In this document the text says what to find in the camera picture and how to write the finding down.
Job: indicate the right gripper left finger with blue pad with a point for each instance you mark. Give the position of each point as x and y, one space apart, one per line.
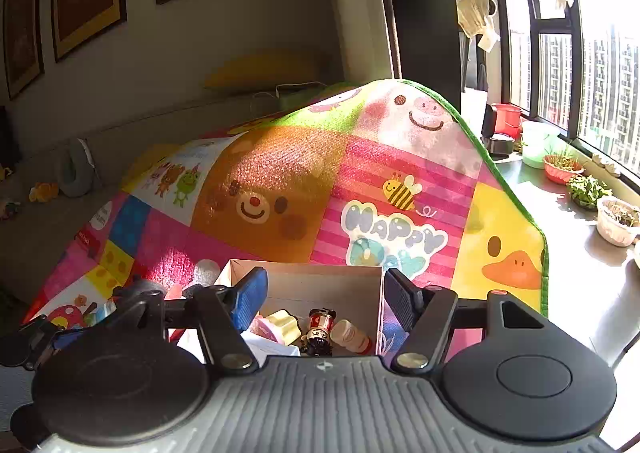
222 314

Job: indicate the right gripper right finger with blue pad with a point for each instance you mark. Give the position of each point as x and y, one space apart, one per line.
425 314

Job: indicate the white yogurt drink bottle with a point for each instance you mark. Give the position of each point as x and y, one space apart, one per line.
350 337

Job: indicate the pink round toy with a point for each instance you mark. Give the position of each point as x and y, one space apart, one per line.
279 327

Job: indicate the pink cardboard box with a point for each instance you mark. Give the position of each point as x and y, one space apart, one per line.
354 293

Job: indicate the small dark figurine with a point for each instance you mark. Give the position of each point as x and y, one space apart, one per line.
317 341

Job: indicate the colourful cartoon play mat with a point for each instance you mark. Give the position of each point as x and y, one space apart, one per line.
386 175

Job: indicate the red bucket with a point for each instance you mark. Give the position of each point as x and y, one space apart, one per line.
507 119

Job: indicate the grey neck pillow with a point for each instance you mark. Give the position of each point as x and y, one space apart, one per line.
75 169

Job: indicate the yellow pillow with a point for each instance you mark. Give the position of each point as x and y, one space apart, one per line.
264 70

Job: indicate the white plant pot bowl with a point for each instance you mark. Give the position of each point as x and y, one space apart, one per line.
617 221

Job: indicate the beige sofa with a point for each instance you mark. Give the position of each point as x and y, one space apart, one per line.
32 242

